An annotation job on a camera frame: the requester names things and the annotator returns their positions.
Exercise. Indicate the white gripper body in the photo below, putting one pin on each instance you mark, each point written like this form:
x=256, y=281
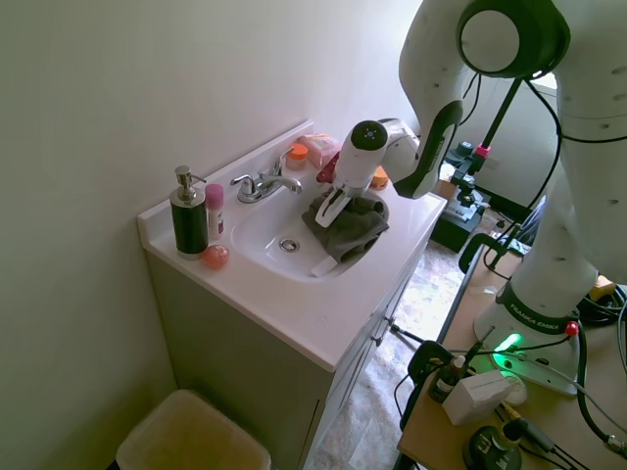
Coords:
x=333, y=208

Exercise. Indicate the grey towel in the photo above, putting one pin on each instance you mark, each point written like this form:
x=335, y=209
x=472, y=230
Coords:
x=352, y=230

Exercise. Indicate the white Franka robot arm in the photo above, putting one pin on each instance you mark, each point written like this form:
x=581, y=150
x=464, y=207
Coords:
x=563, y=220

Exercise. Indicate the chrome sink drain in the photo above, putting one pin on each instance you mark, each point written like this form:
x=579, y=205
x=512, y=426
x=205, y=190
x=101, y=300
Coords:
x=289, y=244

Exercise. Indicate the white sink vanity top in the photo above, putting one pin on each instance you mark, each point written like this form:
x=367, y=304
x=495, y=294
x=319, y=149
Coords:
x=274, y=303

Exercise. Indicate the orange round container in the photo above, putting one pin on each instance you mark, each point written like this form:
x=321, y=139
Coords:
x=379, y=180

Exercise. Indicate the small jar orange lid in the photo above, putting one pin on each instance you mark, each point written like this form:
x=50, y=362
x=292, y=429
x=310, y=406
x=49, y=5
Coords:
x=297, y=156

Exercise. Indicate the pink wipes pack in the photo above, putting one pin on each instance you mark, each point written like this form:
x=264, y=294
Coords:
x=321, y=146

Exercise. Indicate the chrome faucet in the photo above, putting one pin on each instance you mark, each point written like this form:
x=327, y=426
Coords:
x=264, y=186

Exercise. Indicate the pink deodorant stick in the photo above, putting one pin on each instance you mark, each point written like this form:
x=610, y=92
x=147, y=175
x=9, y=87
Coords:
x=214, y=210

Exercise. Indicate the black case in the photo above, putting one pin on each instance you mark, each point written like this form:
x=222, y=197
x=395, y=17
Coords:
x=455, y=225

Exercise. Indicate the pink round soap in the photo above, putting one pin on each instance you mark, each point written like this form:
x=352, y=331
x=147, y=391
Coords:
x=215, y=256

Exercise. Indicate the black C-clamp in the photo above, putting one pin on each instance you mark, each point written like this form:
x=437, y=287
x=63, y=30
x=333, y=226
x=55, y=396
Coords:
x=470, y=249

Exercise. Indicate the black soap dispenser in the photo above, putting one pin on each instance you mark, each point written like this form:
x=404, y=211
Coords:
x=188, y=225

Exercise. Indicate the pink clamp on stand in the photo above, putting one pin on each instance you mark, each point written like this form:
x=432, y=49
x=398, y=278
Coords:
x=484, y=150

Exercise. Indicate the black table clamp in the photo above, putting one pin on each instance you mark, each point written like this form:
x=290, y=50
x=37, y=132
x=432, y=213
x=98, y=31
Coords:
x=426, y=357

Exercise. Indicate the dark dropper bottle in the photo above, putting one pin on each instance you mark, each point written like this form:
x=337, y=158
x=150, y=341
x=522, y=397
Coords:
x=443, y=382

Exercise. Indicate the white cardboard box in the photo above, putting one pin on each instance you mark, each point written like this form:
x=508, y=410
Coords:
x=477, y=401

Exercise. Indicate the white round dish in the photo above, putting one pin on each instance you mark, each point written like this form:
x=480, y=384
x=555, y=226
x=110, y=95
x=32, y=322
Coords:
x=518, y=389

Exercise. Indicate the beige trash bin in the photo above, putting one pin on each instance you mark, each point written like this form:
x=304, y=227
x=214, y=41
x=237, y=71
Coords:
x=191, y=436

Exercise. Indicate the black round base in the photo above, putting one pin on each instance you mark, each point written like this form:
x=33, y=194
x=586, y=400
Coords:
x=490, y=448

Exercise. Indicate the red wrist camera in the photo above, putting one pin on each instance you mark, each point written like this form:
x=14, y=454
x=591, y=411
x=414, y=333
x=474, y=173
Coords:
x=327, y=171

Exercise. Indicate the black camera stand pole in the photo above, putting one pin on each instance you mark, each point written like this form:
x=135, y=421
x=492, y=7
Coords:
x=502, y=110

